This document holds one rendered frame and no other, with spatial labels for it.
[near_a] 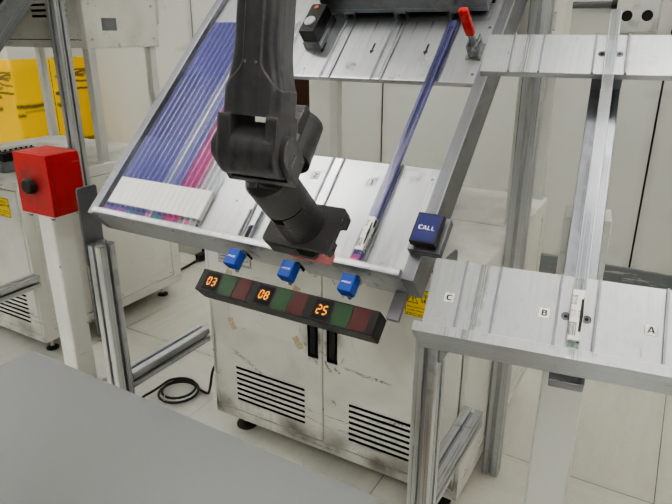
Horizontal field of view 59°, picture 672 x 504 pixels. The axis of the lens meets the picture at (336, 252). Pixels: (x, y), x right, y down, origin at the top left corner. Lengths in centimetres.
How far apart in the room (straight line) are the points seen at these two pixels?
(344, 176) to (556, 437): 53
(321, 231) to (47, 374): 45
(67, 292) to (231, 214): 76
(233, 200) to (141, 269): 140
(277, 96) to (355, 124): 251
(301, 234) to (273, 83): 20
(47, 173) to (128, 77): 255
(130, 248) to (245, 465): 176
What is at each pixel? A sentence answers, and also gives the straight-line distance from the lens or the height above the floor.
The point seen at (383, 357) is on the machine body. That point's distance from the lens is 135.
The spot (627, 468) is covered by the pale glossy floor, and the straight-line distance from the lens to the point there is 180.
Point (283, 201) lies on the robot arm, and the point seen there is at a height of 88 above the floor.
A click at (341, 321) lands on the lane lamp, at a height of 65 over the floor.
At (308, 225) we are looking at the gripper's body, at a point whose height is 84.
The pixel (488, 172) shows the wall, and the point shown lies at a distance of 288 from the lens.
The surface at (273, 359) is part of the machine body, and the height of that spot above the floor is 28.
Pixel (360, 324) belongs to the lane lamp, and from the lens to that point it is 89.
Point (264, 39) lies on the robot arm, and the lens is 62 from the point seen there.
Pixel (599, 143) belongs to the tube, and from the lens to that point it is 83.
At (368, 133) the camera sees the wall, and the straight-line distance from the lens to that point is 308.
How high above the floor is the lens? 106
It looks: 20 degrees down
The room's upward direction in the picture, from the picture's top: straight up
